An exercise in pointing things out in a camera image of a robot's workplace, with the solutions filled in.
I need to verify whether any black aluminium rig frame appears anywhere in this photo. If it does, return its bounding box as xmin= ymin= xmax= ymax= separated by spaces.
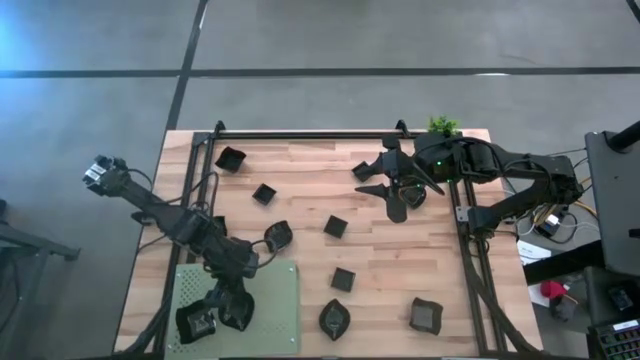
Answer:
xmin=113 ymin=119 xmax=544 ymax=358

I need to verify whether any grey metal cabinet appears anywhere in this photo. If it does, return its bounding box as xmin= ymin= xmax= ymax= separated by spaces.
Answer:
xmin=584 ymin=128 xmax=640 ymax=279

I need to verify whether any white paper sheet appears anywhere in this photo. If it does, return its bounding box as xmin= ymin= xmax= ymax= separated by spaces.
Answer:
xmin=516 ymin=238 xmax=553 ymax=266

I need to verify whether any small green potted plant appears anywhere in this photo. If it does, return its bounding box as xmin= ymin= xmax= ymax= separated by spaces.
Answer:
xmin=427 ymin=115 xmax=462 ymax=139

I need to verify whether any black round pole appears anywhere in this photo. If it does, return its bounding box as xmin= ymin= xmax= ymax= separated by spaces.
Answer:
xmin=605 ymin=119 xmax=640 ymax=153

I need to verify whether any black metal stand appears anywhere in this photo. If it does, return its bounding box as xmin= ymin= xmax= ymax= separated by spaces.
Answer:
xmin=0 ymin=198 xmax=82 ymax=360

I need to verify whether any small black device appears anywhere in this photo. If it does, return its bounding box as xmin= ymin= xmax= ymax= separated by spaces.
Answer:
xmin=606 ymin=285 xmax=635 ymax=312

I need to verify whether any small black square plate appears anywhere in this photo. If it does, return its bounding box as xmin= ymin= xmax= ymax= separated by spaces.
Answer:
xmin=330 ymin=267 xmax=357 ymax=293
xmin=351 ymin=160 xmax=376 ymax=183
xmin=322 ymin=214 xmax=349 ymax=240
xmin=251 ymin=183 xmax=278 ymax=207

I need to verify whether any small silver power adapter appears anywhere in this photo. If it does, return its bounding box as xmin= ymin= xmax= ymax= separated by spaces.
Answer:
xmin=532 ymin=212 xmax=564 ymax=239

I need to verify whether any dark grey cloth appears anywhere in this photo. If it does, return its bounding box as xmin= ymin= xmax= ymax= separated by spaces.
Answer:
xmin=548 ymin=297 xmax=579 ymax=323

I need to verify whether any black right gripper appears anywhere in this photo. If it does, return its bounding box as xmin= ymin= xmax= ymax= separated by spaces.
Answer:
xmin=354 ymin=134 xmax=445 ymax=225

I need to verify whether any compartment parts organizer box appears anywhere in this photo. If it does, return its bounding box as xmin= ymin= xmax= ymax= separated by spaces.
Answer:
xmin=585 ymin=318 xmax=640 ymax=360

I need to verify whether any red cloth object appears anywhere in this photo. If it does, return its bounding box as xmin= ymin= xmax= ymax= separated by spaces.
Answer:
xmin=539 ymin=279 xmax=569 ymax=301

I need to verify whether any black board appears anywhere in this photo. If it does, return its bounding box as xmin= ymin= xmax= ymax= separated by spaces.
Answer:
xmin=522 ymin=239 xmax=606 ymax=287

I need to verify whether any dark grey case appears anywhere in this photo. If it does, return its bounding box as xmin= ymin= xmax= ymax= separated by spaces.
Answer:
xmin=582 ymin=264 xmax=640 ymax=326

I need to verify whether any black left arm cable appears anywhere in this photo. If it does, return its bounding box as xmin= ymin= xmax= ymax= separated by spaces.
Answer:
xmin=248 ymin=237 xmax=279 ymax=270

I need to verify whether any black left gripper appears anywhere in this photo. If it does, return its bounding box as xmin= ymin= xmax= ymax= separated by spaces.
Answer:
xmin=202 ymin=277 xmax=241 ymax=322

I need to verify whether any green perforated metal shelf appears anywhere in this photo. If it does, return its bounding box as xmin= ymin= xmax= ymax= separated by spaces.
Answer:
xmin=163 ymin=258 xmax=302 ymax=360

